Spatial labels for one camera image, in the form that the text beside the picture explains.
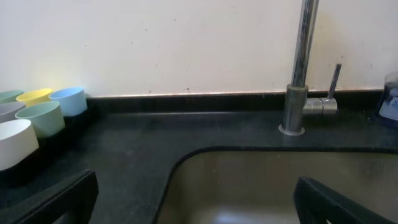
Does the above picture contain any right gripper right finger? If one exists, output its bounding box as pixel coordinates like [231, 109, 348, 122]
[294, 176, 398, 224]

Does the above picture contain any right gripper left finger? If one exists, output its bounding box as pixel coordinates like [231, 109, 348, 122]
[0, 170, 100, 224]

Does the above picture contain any white cup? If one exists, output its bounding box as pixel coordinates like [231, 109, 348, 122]
[0, 119, 40, 172]

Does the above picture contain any black tray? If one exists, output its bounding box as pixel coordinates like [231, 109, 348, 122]
[0, 105, 100, 187]

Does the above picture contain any steel sink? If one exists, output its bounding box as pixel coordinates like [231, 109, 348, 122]
[152, 146, 398, 224]

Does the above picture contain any green cup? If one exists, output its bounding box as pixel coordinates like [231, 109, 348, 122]
[0, 90, 25, 105]
[14, 100, 66, 139]

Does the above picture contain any blue cup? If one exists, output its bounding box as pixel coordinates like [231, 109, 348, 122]
[49, 86, 88, 118]

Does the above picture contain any steel tap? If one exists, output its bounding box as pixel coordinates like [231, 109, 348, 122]
[278, 0, 343, 137]

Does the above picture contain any grey cup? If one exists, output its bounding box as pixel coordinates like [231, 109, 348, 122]
[0, 101, 26, 124]

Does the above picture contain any yellow cup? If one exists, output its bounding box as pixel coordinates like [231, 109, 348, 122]
[16, 88, 53, 108]

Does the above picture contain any blue soap bottle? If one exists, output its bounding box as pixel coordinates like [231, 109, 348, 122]
[371, 71, 398, 128]

